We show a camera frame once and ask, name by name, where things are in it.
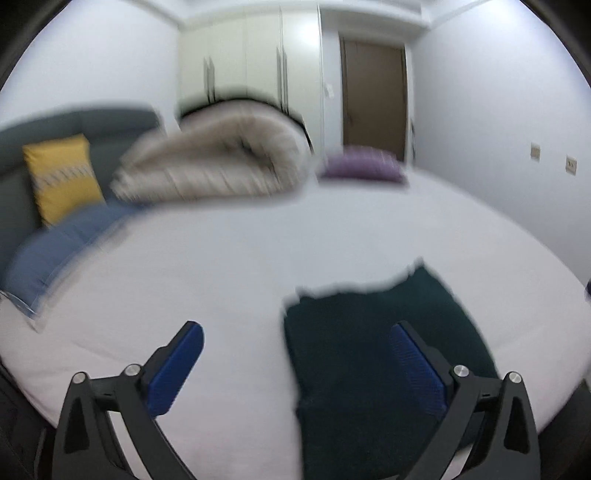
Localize cream wardrobe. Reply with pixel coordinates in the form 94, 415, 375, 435
178, 4, 322, 144

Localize dark green sweater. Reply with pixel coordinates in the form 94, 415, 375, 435
283, 261, 502, 480

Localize purple pillow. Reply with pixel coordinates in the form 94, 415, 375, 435
316, 147, 409, 185

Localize beige folded duvet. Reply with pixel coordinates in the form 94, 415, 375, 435
111, 99, 312, 204

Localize blue pillow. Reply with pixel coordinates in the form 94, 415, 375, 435
2, 203, 153, 319

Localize yellow cushion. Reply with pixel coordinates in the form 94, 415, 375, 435
22, 134, 106, 228

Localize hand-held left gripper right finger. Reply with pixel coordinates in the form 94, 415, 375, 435
389, 322, 541, 480

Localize white bed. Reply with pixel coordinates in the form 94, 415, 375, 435
0, 173, 591, 480

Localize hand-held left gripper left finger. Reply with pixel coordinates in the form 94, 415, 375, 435
51, 320, 205, 480

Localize brown door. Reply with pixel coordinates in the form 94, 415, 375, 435
339, 34, 411, 162

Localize grey sofa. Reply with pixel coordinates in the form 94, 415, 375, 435
0, 107, 160, 278

